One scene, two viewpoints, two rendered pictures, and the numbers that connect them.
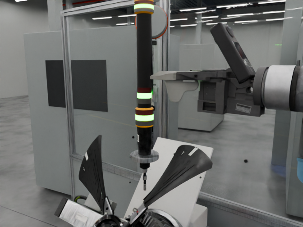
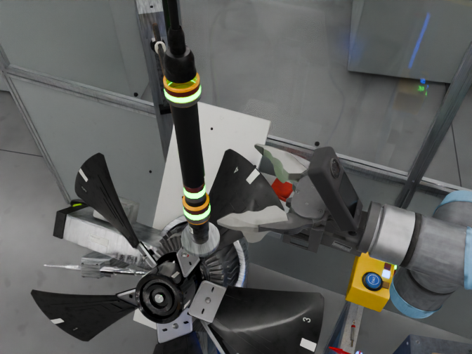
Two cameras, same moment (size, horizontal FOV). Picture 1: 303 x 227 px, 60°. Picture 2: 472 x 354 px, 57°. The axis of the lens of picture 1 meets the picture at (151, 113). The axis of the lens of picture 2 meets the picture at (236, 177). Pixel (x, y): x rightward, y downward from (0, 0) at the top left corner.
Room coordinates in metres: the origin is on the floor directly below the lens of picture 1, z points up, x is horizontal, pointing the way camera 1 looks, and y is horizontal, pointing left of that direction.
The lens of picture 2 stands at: (0.20, 0.06, 2.14)
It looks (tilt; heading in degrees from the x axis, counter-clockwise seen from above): 51 degrees down; 345
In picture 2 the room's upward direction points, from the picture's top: straight up
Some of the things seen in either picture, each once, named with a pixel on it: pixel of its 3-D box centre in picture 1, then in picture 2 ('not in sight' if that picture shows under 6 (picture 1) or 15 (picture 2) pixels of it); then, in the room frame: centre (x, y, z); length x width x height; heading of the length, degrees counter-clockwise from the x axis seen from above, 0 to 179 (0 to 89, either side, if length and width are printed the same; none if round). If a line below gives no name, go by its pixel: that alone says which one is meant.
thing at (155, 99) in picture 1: (151, 93); (152, 14); (1.24, 0.00, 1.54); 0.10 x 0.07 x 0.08; 179
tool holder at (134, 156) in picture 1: (144, 138); (197, 220); (0.63, 0.02, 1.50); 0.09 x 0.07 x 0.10; 179
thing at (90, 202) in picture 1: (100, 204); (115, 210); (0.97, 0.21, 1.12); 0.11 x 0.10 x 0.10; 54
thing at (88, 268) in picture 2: not in sight; (93, 269); (0.83, 0.29, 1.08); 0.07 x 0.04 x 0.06; 64
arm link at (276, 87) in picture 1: (279, 87); (388, 231); (0.45, -0.22, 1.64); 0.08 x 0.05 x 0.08; 144
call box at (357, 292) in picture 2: not in sight; (371, 275); (0.64, -0.45, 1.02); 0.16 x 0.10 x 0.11; 144
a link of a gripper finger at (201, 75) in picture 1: (199, 75); (288, 217); (0.50, -0.09, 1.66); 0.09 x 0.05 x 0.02; 90
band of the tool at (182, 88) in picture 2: (144, 7); (182, 88); (0.62, 0.02, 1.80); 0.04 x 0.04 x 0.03
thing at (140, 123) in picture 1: (144, 121); (197, 211); (0.62, 0.02, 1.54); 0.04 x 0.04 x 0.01
